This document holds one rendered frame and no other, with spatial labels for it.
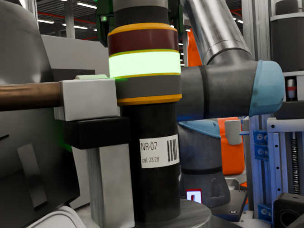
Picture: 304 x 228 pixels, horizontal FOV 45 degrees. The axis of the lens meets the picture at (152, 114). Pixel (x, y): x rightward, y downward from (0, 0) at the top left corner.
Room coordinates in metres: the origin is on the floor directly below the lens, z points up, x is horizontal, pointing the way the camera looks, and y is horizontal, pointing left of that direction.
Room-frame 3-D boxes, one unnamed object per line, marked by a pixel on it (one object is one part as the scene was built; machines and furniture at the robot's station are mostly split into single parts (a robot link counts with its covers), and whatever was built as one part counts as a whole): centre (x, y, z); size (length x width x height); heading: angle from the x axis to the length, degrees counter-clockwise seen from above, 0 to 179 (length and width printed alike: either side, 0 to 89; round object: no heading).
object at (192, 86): (0.51, -0.01, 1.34); 0.11 x 0.08 x 0.11; 90
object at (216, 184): (1.02, -0.13, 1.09); 0.15 x 0.15 x 0.10
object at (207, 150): (1.02, -0.12, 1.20); 0.13 x 0.12 x 0.14; 90
